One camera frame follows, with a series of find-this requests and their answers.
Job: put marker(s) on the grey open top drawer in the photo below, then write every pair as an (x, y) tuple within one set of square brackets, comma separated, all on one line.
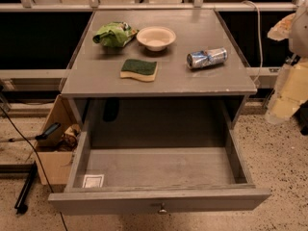
[(191, 173)]

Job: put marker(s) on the metal drawer knob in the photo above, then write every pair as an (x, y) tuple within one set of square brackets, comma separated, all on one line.
[(162, 210)]

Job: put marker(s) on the silver blue redbull can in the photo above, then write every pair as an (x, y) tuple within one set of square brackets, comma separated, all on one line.
[(205, 58)]

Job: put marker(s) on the green chip bag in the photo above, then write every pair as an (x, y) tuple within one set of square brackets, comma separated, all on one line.
[(115, 34)]

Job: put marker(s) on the cardboard box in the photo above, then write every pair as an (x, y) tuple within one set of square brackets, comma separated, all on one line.
[(54, 166)]

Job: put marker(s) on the grey cabinet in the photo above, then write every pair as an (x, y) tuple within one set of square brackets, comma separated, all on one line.
[(179, 101)]

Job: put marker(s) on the black stand foot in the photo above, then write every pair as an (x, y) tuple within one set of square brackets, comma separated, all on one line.
[(31, 171)]

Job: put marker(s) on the black handled tool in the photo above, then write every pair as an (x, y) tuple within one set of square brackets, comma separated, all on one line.
[(43, 136)]

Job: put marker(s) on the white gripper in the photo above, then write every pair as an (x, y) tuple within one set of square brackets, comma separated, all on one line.
[(299, 33)]

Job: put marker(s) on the crumpled items in box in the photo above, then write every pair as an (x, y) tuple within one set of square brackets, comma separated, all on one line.
[(69, 139)]

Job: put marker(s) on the white tag sticker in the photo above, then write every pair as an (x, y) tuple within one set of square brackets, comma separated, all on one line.
[(93, 181)]

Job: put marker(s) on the green yellow sponge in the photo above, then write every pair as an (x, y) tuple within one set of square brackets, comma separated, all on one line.
[(139, 70)]

